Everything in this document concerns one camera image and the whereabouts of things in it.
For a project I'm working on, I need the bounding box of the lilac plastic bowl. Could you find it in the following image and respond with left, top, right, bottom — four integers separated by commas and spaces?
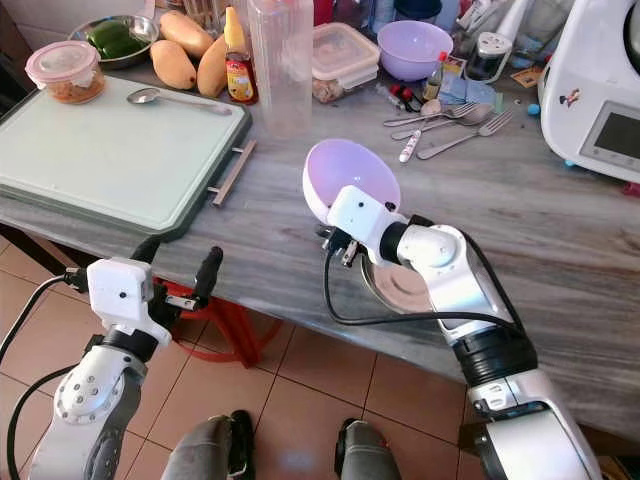
302, 137, 402, 227
376, 19, 455, 83

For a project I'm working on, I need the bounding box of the red plastic stool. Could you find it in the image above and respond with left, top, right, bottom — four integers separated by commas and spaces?
160, 282, 263, 372

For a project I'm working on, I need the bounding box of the white green-rimmed serving tray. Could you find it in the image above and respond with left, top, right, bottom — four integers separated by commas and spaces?
0, 75, 259, 242

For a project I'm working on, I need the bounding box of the metal fork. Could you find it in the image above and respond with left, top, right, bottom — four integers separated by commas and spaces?
416, 109, 515, 162
382, 101, 472, 128

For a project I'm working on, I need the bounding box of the yellow mango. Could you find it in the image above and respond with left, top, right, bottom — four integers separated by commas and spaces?
159, 10, 217, 59
196, 34, 232, 100
149, 39, 199, 92

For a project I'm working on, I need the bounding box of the clear plastic pitcher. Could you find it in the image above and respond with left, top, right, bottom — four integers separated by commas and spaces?
247, 0, 317, 140

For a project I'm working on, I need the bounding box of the large metal spoon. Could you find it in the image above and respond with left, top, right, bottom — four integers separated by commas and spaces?
390, 103, 495, 142

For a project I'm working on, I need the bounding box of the small red-capped bottle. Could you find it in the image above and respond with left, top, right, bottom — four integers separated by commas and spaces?
422, 51, 450, 103

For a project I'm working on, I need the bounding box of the clear lidded food box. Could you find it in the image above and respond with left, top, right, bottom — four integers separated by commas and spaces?
310, 21, 382, 105

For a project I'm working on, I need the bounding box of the steel bowl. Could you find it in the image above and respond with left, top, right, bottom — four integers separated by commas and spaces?
67, 13, 162, 72

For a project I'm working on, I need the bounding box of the pink-lidded food container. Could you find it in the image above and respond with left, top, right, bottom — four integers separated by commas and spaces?
25, 39, 107, 106

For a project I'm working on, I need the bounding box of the yellow-capped sauce bottle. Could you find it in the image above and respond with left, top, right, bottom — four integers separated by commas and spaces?
223, 6, 259, 106

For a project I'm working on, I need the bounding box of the blue cloth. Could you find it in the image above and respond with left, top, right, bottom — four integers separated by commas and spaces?
438, 74, 496, 108

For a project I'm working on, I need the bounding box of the green bell pepper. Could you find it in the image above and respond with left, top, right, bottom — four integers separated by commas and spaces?
86, 21, 152, 60

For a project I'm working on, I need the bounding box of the glass jar with black base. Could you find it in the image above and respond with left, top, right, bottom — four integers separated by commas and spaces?
467, 31, 517, 84

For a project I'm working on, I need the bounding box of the white kitchen appliance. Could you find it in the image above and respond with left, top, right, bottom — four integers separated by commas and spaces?
539, 0, 640, 187

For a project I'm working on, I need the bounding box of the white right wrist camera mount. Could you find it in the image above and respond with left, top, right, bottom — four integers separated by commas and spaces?
326, 185, 407, 264

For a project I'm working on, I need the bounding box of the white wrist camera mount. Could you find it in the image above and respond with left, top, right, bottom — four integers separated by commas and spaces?
326, 185, 407, 264
86, 257, 162, 347

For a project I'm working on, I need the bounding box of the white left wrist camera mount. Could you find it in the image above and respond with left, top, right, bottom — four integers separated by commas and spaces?
86, 257, 162, 347

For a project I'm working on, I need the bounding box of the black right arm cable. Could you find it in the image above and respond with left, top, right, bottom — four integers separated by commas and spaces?
322, 226, 531, 333

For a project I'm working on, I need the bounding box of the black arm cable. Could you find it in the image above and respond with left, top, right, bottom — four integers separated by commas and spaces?
322, 226, 531, 333
0, 270, 91, 480

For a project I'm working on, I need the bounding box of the white-handled utensil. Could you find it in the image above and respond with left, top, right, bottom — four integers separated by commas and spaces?
399, 128, 424, 165

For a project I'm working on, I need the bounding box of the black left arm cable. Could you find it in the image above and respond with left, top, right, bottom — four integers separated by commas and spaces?
0, 270, 91, 480

